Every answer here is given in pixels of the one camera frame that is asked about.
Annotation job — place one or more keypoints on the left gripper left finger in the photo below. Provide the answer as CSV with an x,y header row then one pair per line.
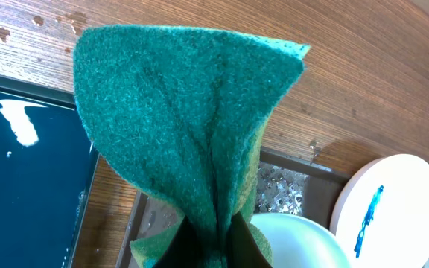
x,y
184,251

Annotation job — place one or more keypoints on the dark brown serving tray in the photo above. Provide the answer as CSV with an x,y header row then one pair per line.
x,y
286,184

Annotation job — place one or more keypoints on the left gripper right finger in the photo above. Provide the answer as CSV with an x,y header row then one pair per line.
x,y
242,250

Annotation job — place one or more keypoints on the green yellow sponge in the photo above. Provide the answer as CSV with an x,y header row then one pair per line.
x,y
180,112

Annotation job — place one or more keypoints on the blue water tray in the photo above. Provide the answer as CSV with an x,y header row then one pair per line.
x,y
47,165

